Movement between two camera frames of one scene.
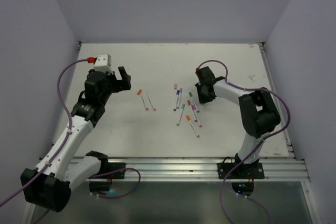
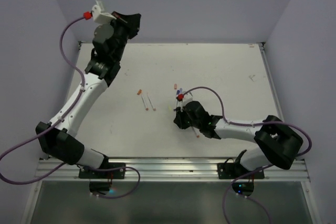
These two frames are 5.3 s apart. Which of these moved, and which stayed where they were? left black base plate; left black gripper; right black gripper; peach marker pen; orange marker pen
Moved: right black gripper; left black gripper
Stayed: left black base plate; orange marker pen; peach marker pen
